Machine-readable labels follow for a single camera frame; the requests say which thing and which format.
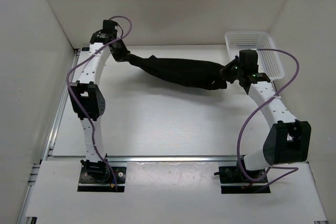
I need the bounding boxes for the black shorts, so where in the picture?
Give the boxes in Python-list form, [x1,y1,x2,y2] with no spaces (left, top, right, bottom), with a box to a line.
[127,54,227,90]

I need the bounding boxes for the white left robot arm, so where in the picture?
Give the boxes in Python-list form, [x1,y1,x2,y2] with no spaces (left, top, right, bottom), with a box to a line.
[67,30,120,185]

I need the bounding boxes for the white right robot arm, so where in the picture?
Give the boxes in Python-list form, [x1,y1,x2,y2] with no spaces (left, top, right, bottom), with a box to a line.
[224,56,311,182]

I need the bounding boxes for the white plastic mesh basket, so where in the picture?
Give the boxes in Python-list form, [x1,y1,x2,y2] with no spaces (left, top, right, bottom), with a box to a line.
[225,31,286,81]

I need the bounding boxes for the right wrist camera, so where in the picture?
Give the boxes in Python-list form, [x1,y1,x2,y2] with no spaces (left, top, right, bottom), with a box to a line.
[239,49,259,74]

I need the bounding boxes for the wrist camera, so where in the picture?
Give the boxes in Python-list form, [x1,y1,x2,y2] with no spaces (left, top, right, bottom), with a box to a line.
[101,19,119,38]
[239,49,259,74]

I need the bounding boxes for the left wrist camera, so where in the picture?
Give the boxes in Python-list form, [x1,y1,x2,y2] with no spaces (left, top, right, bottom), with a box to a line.
[101,19,119,38]

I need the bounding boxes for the left aluminium side rail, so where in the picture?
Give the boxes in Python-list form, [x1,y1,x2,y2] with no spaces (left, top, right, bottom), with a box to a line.
[41,48,81,162]

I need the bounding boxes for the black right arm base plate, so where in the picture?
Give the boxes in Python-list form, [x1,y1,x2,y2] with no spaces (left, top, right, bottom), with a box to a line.
[214,164,271,195]

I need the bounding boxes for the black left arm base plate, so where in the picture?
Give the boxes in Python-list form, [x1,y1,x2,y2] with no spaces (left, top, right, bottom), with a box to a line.
[77,160,127,193]

